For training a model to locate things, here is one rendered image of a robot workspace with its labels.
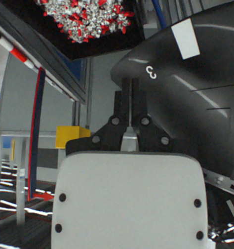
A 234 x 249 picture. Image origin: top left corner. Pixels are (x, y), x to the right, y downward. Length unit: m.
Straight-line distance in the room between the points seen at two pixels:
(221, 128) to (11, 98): 1.48
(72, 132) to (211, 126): 0.48
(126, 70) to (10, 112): 1.34
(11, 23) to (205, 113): 0.36
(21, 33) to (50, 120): 0.90
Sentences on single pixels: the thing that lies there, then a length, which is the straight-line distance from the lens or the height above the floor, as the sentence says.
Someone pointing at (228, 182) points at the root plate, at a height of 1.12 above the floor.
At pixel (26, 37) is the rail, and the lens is 0.39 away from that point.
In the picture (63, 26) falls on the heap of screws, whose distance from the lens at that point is 0.30.
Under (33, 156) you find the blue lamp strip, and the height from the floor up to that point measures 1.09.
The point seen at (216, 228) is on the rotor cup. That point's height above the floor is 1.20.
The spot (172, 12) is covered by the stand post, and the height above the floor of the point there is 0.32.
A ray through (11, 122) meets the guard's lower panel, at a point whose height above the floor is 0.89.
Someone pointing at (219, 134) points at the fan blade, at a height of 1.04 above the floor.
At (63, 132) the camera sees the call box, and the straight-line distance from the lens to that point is 0.59.
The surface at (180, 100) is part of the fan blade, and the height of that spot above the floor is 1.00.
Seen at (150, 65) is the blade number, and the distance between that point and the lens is 0.17.
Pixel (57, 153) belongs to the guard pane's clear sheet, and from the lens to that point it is 1.17.
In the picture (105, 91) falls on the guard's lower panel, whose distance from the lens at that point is 1.11.
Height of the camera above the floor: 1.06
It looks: 8 degrees down
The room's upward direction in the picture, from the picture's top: 179 degrees counter-clockwise
